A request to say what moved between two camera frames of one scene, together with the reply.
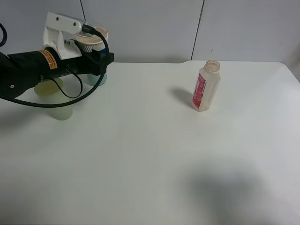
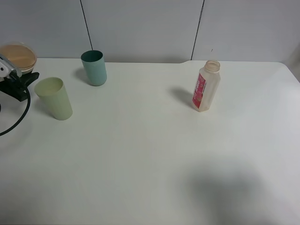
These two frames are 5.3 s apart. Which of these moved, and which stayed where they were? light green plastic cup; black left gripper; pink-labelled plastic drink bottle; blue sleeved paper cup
Moved: black left gripper; blue sleeved paper cup
Stayed: light green plastic cup; pink-labelled plastic drink bottle
